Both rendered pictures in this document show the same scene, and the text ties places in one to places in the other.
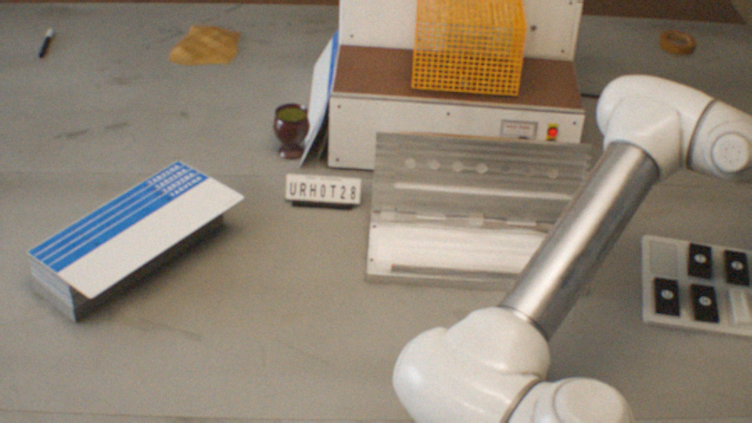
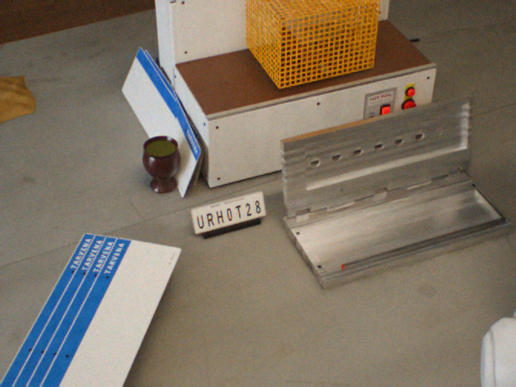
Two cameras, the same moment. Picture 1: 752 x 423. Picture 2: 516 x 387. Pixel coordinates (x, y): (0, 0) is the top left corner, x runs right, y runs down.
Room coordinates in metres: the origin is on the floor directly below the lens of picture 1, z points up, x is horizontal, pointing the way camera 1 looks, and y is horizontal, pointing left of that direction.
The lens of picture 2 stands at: (0.43, 0.62, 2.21)
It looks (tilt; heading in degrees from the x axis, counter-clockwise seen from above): 41 degrees down; 337
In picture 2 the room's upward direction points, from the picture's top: straight up
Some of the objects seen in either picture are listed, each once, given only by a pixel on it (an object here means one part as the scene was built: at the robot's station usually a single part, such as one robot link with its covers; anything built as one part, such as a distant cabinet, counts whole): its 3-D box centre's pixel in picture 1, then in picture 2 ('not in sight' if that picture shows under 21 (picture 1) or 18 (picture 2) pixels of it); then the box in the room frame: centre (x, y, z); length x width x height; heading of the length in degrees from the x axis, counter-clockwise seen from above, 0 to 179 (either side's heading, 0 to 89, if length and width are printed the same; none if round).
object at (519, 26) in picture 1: (467, 35); (309, 22); (2.00, -0.18, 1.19); 0.23 x 0.20 x 0.17; 89
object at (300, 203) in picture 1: (322, 197); (229, 220); (1.76, 0.12, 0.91); 0.13 x 0.05 x 0.03; 89
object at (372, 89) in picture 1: (499, 63); (328, 40); (2.07, -0.26, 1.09); 0.75 x 0.40 x 0.38; 89
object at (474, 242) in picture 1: (477, 248); (397, 222); (1.61, -0.21, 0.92); 0.44 x 0.21 x 0.04; 89
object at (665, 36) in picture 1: (677, 42); not in sight; (2.59, -0.84, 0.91); 0.10 x 0.10 x 0.02
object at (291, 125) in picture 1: (291, 132); (162, 165); (1.94, 0.20, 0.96); 0.09 x 0.09 x 0.11
